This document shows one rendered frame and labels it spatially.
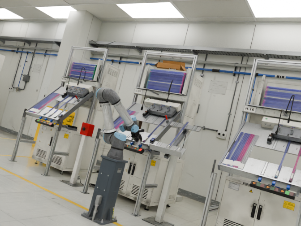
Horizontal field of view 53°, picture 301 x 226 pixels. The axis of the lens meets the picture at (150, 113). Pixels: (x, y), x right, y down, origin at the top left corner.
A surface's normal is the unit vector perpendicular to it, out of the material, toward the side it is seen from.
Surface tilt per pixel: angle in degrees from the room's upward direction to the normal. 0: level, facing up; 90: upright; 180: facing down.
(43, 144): 90
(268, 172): 45
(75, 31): 90
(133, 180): 90
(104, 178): 90
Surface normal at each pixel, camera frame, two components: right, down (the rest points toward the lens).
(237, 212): -0.51, -0.19
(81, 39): 0.83, 0.17
